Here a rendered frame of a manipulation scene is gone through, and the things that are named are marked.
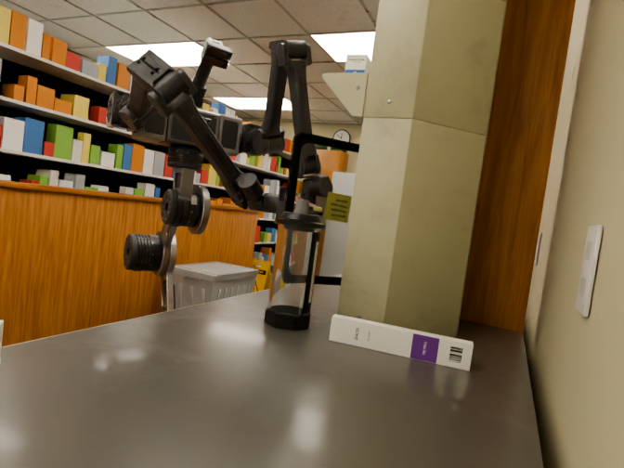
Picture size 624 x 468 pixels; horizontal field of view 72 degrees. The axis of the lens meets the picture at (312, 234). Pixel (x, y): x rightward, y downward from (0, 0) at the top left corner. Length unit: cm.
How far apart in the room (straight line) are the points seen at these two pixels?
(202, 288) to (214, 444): 270
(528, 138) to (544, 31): 28
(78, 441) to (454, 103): 90
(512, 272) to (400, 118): 55
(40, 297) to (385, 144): 226
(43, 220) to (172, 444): 232
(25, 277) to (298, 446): 237
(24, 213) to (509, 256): 230
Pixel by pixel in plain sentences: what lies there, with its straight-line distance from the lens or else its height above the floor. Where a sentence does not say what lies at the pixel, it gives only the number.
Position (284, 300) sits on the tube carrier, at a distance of 90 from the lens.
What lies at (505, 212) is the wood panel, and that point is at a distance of 129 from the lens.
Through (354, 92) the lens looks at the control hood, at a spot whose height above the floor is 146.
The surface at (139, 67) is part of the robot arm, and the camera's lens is 120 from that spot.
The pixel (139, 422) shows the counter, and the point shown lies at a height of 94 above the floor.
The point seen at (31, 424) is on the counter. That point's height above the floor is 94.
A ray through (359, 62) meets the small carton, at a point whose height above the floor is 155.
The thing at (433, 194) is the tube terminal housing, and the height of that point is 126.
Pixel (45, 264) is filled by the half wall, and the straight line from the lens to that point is 279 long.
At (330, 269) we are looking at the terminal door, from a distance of 120.
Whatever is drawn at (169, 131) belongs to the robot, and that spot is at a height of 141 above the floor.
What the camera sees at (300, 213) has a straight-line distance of 91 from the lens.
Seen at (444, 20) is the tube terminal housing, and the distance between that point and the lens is 106.
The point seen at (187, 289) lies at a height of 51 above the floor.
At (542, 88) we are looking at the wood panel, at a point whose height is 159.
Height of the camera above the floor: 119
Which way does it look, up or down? 3 degrees down
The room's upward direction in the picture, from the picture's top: 7 degrees clockwise
